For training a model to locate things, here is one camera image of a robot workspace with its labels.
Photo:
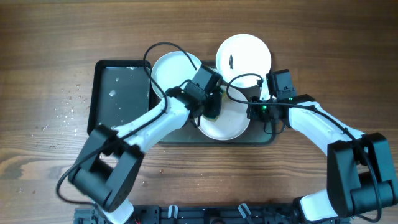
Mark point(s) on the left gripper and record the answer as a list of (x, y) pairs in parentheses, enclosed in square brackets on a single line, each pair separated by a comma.
[(213, 106)]

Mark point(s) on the dark brown serving tray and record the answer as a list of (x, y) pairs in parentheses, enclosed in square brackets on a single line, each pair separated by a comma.
[(256, 134)]

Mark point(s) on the green yellow sponge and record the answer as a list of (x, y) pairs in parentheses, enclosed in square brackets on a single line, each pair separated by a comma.
[(213, 105)]

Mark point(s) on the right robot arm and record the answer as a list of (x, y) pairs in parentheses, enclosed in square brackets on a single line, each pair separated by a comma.
[(361, 179)]

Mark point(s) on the light blue plate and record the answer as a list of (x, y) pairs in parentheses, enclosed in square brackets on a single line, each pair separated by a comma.
[(173, 68)]

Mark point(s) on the black rectangular sponge tray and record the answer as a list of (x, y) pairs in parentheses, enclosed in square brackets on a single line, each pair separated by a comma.
[(121, 93)]

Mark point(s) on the white plate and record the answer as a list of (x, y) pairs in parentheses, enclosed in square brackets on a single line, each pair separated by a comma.
[(232, 121), (241, 58)]

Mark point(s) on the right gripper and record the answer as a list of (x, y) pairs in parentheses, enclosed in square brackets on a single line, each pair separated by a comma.
[(255, 112)]

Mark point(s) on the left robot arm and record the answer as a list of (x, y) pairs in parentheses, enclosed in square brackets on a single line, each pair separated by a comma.
[(107, 166)]

